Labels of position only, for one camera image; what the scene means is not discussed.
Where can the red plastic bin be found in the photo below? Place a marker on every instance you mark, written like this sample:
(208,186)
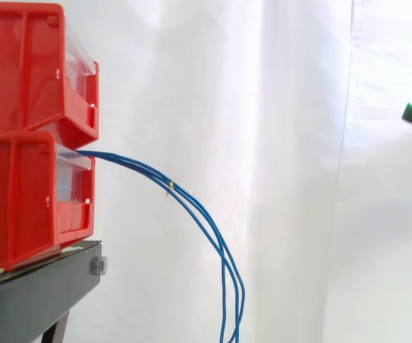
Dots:
(13,64)
(16,200)

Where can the black metal stand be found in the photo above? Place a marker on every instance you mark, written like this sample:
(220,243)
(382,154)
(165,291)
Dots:
(30,300)

